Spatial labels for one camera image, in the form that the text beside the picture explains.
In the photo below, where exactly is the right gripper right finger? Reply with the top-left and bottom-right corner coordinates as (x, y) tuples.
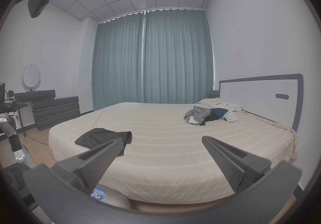
(202, 136), (272, 192)

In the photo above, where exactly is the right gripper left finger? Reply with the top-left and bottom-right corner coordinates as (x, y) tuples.
(51, 138), (124, 191)

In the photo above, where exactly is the black T-shirt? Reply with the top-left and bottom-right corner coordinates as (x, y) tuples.
(74, 128), (133, 157)

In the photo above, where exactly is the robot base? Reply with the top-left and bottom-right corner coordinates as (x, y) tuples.
(3, 150), (131, 218)

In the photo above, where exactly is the pile of clothes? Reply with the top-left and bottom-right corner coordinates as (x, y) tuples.
(184, 106), (239, 126)

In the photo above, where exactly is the bed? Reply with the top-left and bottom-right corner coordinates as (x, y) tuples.
(48, 74), (304, 205)

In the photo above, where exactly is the black dressing table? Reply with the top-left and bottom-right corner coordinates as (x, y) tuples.
(14, 89), (56, 128)

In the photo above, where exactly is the round white mirror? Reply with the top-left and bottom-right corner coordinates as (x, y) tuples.
(22, 64), (41, 92)

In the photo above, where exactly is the black chest of drawers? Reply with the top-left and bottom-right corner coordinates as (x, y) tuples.
(32, 96), (81, 131)

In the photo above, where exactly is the white printed pillow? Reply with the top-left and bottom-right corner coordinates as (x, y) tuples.
(198, 98), (244, 112)

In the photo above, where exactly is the blue-green curtain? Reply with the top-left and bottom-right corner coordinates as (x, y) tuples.
(142, 8), (215, 104)
(91, 12), (146, 112)

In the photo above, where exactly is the black cable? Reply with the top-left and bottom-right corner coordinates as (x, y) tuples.
(16, 115), (49, 145)

